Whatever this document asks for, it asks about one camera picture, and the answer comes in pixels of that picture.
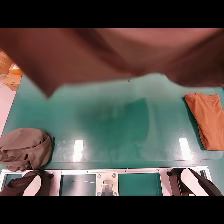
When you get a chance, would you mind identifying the brown garment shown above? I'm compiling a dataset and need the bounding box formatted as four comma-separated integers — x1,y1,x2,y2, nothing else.
0,27,224,99

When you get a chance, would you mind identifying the grey-brown garment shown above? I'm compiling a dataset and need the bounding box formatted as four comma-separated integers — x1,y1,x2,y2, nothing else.
0,127,54,173

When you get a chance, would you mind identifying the orange garment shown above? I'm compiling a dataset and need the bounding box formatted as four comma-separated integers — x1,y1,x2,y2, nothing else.
184,92,224,152

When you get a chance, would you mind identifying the silver frame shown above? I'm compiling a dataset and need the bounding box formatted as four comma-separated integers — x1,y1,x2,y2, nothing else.
0,166,214,197

